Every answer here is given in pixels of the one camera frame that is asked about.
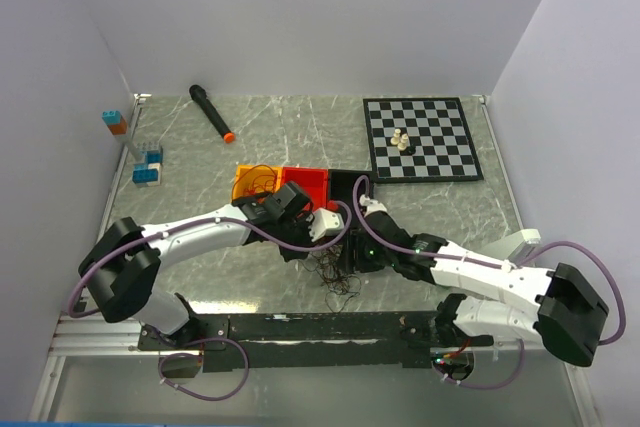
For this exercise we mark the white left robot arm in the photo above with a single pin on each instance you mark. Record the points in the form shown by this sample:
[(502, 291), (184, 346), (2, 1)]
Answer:
[(122, 268)]

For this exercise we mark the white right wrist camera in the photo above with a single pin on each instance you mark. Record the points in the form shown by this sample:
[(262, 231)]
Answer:
[(369, 205)]

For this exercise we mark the red plastic bin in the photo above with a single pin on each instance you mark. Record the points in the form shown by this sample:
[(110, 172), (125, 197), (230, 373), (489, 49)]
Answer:
[(313, 181)]

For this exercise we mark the blue white block stack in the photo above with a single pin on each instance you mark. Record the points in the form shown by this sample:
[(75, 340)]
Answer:
[(147, 170)]

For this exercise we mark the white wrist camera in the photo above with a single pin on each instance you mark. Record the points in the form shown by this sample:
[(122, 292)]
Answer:
[(325, 223), (369, 205)]

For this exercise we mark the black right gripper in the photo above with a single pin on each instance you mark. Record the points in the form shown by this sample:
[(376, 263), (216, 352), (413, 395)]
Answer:
[(355, 242)]

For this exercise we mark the white stand device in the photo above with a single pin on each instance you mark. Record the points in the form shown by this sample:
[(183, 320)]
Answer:
[(515, 247)]

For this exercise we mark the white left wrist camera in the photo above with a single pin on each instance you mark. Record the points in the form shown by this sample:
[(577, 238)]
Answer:
[(325, 223)]

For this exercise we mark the black white chessboard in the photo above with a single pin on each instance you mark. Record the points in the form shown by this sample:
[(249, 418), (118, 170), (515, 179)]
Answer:
[(437, 128)]

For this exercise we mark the black plastic bin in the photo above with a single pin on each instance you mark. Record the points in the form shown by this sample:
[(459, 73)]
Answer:
[(340, 186)]

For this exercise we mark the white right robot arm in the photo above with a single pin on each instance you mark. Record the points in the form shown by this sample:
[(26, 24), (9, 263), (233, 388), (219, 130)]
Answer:
[(556, 308)]

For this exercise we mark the black marker orange cap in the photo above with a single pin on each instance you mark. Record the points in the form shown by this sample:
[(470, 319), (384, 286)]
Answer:
[(200, 98)]

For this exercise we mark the white chess piece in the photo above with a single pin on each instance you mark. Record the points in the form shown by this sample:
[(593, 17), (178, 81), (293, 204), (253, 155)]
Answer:
[(403, 142), (397, 137)]

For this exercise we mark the blue orange block tower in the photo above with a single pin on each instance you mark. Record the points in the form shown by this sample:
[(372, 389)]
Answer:
[(118, 127)]

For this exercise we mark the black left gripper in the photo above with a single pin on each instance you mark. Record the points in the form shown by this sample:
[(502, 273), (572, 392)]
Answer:
[(302, 220)]

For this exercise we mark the yellow plastic bin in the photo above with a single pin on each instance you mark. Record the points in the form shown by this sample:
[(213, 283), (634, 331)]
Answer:
[(251, 180)]

